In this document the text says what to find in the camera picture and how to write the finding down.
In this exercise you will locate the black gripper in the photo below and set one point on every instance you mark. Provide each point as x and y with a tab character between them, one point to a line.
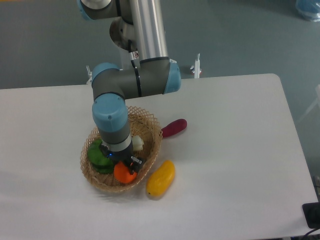
133	163

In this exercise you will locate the white toy garlic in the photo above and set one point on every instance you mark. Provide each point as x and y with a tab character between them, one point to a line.
137	143

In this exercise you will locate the green toy cabbage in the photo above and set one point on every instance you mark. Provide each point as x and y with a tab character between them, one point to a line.
100	163

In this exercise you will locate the black device at table edge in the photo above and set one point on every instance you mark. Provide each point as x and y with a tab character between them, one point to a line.
312	214

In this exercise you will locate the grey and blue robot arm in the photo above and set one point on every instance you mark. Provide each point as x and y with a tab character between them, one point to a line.
140	29

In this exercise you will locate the woven bamboo basket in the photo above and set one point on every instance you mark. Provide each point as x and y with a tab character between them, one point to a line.
143	124

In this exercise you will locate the orange toy fruit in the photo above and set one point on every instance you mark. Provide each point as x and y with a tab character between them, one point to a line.
122	173

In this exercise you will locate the purple toy sweet potato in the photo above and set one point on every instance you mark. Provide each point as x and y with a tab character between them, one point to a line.
174	128

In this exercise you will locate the yellow toy mango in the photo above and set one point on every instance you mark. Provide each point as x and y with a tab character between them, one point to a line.
160	180

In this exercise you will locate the blue plastic bag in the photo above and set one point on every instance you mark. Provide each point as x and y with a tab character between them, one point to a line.
309	9

